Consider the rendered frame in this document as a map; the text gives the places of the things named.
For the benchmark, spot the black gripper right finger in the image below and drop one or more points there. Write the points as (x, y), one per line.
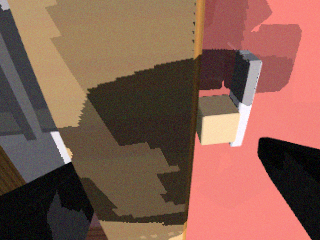
(295, 171)

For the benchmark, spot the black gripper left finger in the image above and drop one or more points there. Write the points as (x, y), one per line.
(52, 207)

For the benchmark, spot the tan cube block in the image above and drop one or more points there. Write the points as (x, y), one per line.
(217, 120)

